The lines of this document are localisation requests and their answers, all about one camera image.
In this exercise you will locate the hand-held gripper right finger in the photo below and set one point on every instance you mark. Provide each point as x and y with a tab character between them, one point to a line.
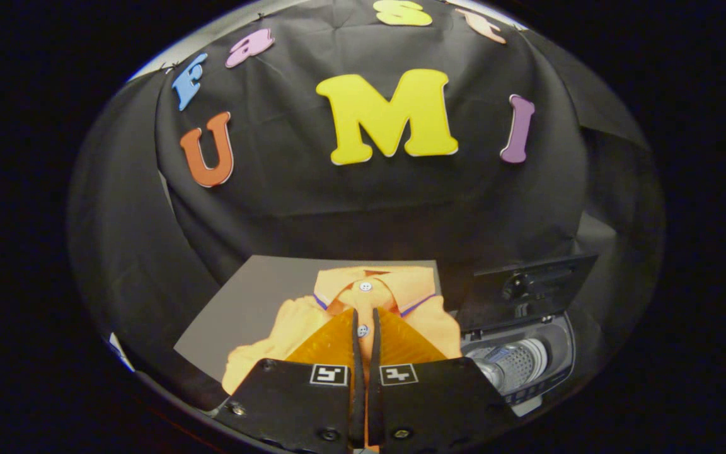
374	391

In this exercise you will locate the orange collared shirt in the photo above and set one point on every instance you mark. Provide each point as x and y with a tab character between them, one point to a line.
401	287

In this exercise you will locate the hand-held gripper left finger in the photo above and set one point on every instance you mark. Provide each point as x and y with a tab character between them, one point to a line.
358	391

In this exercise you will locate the black backdrop cloth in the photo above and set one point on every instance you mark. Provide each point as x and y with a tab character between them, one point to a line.
369	208

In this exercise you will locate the blue white panel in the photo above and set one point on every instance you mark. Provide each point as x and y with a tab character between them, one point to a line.
120	351

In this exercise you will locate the grey top-load washing machine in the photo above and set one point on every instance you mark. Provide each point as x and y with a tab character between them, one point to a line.
527	359

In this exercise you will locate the grey drawer cabinet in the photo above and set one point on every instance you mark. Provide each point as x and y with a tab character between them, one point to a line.
243	309

